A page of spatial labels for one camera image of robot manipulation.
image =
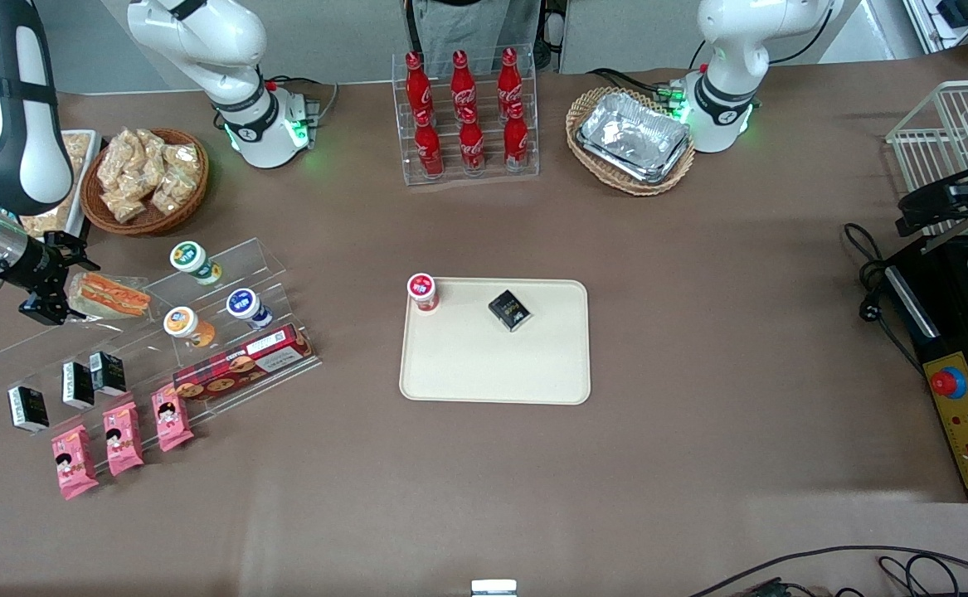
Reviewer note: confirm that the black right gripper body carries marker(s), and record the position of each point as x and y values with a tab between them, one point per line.
36	264

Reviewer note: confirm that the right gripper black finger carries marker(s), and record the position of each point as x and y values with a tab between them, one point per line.
48	313
73	253

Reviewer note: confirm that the triangle sandwich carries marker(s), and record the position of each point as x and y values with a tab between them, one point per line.
110	295

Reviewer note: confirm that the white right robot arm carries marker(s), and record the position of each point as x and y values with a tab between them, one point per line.
19	124

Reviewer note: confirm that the beige plastic tray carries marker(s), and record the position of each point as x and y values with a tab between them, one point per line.
492	365

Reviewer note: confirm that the brown brittle snack pack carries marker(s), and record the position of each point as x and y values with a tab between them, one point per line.
79	153
48	224

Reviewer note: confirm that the white rectangular dish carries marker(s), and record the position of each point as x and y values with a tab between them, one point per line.
85	199

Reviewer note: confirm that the clear bag of snacks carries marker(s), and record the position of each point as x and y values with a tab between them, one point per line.
183	159
145	145
124	206
117	162
172	192

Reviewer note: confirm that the small black white carton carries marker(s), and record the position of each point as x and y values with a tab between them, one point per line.
29	410
78	385
108	374

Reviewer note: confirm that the dark wicker basket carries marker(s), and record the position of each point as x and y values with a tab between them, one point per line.
152	222

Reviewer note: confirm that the green-lid cup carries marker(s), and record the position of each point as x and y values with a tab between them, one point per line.
192	259

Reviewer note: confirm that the orange-lid cup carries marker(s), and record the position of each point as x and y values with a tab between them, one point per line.
183	323

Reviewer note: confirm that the pink snack packet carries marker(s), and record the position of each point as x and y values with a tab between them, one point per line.
74	463
123	439
172	419

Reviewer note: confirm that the clear acrylic stepped stand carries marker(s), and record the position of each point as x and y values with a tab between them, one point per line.
231	259

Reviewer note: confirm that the blue-lid cup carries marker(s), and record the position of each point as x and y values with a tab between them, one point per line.
245	305

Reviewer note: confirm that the red plaid cookie box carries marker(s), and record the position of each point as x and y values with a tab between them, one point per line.
239	365

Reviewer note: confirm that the red-lid cup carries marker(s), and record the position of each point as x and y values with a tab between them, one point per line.
422	290

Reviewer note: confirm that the red cola bottle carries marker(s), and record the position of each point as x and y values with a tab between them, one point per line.
417	83
516	141
429	148
463	81
509	79
472	145

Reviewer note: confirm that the clear acrylic bottle rack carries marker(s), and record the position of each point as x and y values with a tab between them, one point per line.
488	178

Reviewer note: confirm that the black Face box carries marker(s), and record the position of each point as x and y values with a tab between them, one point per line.
509	310

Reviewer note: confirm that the person in grey trousers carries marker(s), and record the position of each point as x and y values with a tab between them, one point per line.
467	25

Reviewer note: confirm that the small white device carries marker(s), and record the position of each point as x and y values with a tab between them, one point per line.
493	589

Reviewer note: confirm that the light wicker basket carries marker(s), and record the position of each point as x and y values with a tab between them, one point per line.
629	186

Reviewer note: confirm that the aluminium foil container stack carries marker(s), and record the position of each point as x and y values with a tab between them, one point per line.
633	137

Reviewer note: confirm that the black sealing machine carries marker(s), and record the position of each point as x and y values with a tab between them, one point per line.
948	332

